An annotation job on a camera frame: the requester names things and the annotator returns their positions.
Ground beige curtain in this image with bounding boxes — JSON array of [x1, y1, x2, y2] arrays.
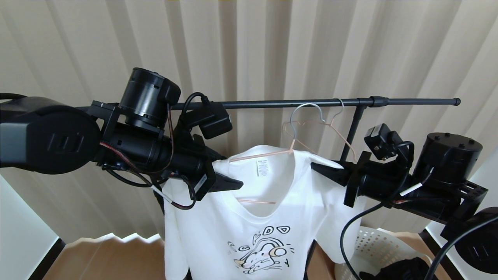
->
[[0, 0, 498, 243]]

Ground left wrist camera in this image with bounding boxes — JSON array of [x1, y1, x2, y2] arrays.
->
[[177, 102, 233, 145]]

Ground black cable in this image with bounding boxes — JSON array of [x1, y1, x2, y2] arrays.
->
[[340, 171, 409, 280], [181, 92, 210, 117], [424, 215, 498, 280]]

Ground black clothes rack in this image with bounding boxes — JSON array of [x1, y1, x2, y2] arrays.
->
[[76, 96, 461, 280]]

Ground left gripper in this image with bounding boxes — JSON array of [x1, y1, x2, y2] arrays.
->
[[156, 134, 217, 202]]

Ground white garment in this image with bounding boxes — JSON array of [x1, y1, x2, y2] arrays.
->
[[163, 145, 366, 280]]

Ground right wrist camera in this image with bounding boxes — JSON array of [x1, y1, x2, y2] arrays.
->
[[364, 124, 415, 168]]

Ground white laundry basket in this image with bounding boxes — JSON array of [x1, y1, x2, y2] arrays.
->
[[335, 227, 432, 280]]

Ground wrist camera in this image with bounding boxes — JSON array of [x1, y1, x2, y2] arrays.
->
[[364, 124, 415, 168], [177, 102, 233, 145]]

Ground black garment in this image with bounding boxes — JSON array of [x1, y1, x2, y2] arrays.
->
[[358, 257, 440, 280]]

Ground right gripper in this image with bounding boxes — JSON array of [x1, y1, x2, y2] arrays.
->
[[344, 152, 411, 208]]

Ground pink clothes hanger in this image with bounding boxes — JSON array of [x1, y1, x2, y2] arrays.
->
[[229, 103, 326, 205], [283, 98, 357, 161]]

